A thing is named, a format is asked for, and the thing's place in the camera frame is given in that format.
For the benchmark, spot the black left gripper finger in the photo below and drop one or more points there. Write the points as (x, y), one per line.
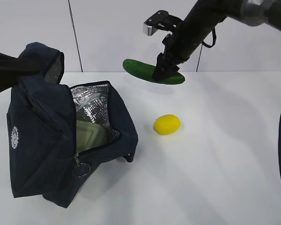
(26, 64)

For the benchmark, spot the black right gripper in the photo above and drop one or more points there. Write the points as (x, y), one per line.
(176, 51)

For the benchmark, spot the green cucumber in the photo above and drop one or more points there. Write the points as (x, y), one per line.
(145, 71)

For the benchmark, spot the dark navy lunch bag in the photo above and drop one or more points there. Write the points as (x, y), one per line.
(41, 121)

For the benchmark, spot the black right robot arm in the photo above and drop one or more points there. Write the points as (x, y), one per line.
(187, 34)

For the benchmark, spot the yellow lemon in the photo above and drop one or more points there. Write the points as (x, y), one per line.
(167, 124)

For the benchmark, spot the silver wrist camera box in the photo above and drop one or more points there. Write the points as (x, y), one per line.
(161, 20)

